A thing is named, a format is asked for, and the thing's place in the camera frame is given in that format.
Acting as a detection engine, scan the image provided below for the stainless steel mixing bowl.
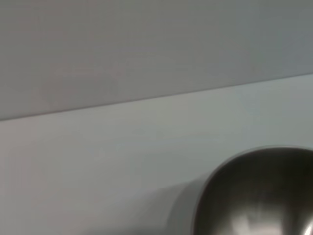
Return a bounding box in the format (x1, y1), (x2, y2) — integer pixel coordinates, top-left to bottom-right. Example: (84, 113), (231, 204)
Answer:
(192, 145), (313, 235)

